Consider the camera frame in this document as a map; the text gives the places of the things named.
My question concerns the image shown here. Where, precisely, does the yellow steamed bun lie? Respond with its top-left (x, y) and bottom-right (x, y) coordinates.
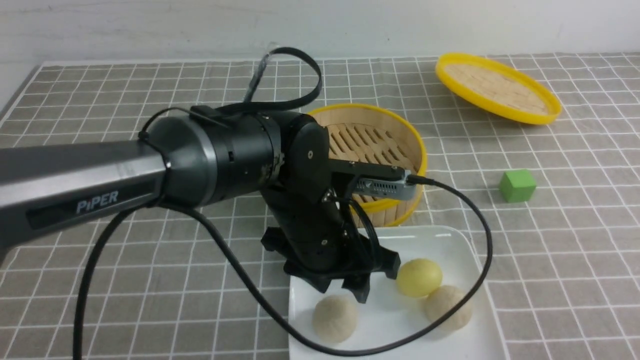
top-left (395, 258), bottom-right (443, 298)

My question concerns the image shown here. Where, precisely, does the yellow rimmed bamboo steamer basket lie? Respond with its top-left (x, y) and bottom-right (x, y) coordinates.
top-left (309, 104), bottom-right (428, 227)

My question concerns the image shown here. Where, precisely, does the grey checkered tablecloth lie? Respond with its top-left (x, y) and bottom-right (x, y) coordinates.
top-left (1, 53), bottom-right (640, 360)

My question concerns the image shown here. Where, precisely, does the green cube block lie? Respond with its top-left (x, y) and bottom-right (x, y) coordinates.
top-left (498, 169), bottom-right (537, 203)

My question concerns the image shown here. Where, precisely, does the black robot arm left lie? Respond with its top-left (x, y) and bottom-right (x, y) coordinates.
top-left (0, 111), bottom-right (402, 303)

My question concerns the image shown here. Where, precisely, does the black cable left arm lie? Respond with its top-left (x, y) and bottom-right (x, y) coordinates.
top-left (72, 46), bottom-right (494, 360)

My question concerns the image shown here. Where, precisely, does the yellow rimmed steamer lid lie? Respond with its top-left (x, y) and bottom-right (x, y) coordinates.
top-left (435, 52), bottom-right (563, 126)

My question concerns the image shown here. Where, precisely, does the white steamed bun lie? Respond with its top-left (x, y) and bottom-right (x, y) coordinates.
top-left (422, 285), bottom-right (474, 333)
top-left (311, 294), bottom-right (359, 344)

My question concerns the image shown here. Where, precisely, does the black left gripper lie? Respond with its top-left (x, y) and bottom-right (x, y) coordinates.
top-left (260, 188), bottom-right (402, 305)

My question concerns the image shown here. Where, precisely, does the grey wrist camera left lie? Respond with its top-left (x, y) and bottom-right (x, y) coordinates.
top-left (328, 159), bottom-right (418, 201)

